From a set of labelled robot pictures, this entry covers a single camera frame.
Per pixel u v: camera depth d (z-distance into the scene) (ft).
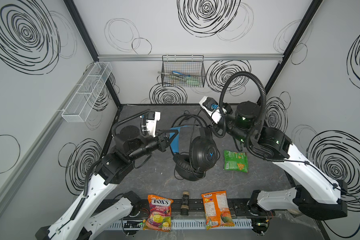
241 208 2.42
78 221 1.23
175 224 2.32
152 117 1.67
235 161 2.83
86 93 2.37
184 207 2.36
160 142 1.62
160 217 2.22
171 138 1.84
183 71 2.91
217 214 2.28
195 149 1.37
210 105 1.35
